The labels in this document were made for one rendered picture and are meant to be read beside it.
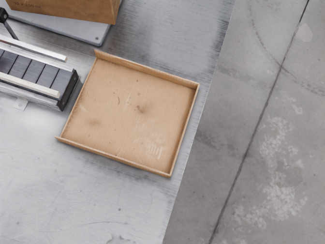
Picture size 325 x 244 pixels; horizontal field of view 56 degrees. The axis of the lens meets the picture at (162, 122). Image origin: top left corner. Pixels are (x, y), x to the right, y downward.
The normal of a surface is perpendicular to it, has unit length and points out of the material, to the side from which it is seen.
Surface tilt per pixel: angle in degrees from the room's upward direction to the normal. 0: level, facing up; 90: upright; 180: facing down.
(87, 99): 0
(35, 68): 0
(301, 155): 0
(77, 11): 90
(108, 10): 90
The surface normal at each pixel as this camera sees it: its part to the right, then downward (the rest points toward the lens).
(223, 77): 0.07, -0.31
